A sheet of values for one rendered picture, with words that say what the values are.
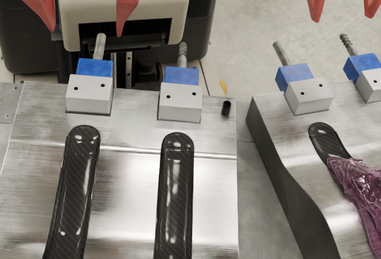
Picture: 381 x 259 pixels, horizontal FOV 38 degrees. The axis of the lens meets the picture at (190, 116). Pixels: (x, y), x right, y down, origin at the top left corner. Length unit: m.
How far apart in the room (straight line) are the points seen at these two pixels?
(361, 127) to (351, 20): 1.55
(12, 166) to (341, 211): 0.36
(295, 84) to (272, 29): 1.41
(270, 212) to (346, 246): 0.14
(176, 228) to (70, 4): 0.48
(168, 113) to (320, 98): 0.21
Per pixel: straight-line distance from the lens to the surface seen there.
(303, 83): 0.75
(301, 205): 0.67
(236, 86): 1.91
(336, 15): 2.29
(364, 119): 0.78
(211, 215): 0.61
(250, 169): 0.75
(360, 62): 0.83
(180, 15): 1.00
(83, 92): 0.65
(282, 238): 0.71
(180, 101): 0.65
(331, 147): 0.74
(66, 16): 0.97
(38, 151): 0.65
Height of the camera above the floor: 1.42
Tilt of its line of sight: 52 degrees down
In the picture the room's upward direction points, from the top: 9 degrees clockwise
